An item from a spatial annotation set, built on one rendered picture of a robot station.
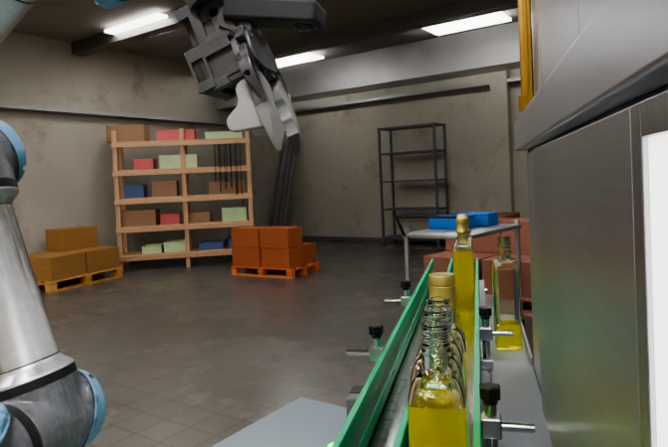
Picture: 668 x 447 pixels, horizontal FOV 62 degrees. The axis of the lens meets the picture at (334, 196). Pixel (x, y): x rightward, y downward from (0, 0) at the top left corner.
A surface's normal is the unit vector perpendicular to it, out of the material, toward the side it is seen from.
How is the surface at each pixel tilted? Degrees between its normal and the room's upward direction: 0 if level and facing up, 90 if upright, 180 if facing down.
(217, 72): 90
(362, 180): 90
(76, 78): 90
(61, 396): 74
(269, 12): 90
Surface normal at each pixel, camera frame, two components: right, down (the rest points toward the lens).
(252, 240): -0.53, 0.05
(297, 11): -0.25, 0.04
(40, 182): 0.82, -0.02
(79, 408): 0.89, -0.36
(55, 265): 0.93, -0.04
